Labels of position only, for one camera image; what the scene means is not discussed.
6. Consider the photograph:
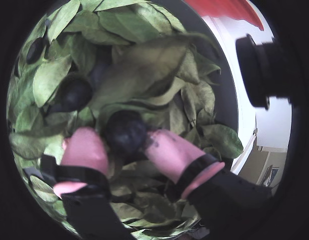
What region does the gripper finger with pink tip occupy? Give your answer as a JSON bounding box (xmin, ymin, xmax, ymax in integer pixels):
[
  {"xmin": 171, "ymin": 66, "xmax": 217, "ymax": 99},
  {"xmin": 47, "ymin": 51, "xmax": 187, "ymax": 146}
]
[
  {"xmin": 143, "ymin": 128, "xmax": 274, "ymax": 240},
  {"xmin": 40, "ymin": 126, "xmax": 135, "ymax": 240}
]

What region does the dark blueberry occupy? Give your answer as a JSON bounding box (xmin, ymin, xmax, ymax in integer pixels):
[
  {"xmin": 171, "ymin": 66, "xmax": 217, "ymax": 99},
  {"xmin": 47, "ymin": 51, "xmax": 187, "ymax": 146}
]
[
  {"xmin": 48, "ymin": 73, "xmax": 94, "ymax": 113},
  {"xmin": 25, "ymin": 37, "xmax": 45, "ymax": 65},
  {"xmin": 101, "ymin": 109, "xmax": 148, "ymax": 156}
]

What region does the pile of green leaves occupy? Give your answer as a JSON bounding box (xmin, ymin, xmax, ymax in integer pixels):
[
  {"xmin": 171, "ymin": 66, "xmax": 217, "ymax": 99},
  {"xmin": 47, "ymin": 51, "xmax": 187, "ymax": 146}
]
[{"xmin": 6, "ymin": 0, "xmax": 245, "ymax": 238}]

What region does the red fabric canopy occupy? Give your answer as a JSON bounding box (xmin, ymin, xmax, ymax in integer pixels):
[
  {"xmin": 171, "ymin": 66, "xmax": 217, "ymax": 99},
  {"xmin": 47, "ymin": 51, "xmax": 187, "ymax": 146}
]
[{"xmin": 184, "ymin": 0, "xmax": 267, "ymax": 32}]

